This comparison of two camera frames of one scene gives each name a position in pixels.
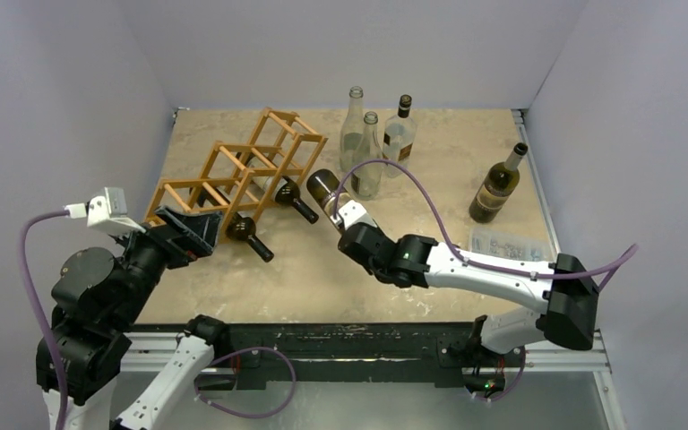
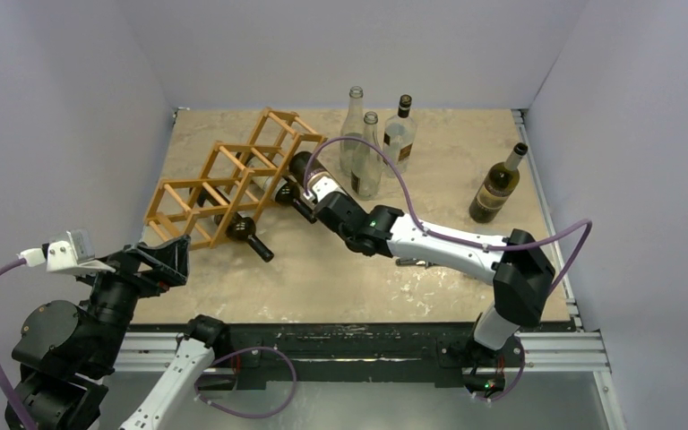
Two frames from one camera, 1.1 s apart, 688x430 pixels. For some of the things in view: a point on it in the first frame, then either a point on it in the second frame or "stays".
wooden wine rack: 232,179 stays
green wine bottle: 498,184 stays
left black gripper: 197,228 -> 168,265
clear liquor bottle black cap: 399,138 stays
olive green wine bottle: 328,189 -> 298,164
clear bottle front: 366,179 stays
